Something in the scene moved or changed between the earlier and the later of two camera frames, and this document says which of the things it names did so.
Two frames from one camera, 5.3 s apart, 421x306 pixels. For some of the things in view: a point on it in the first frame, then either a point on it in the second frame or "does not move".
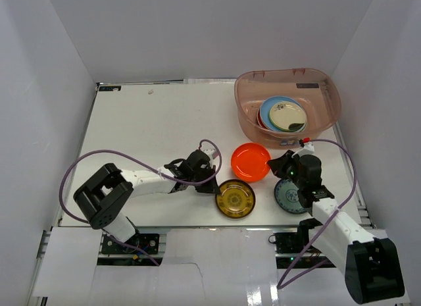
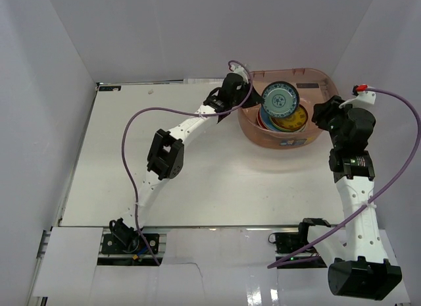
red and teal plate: (262, 123) does not move
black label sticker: (109, 88) does not move
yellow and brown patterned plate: (236, 199) → (293, 122)
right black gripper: (277, 166) → (323, 112)
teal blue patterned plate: (286, 196) → (281, 99)
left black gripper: (204, 176) → (247, 94)
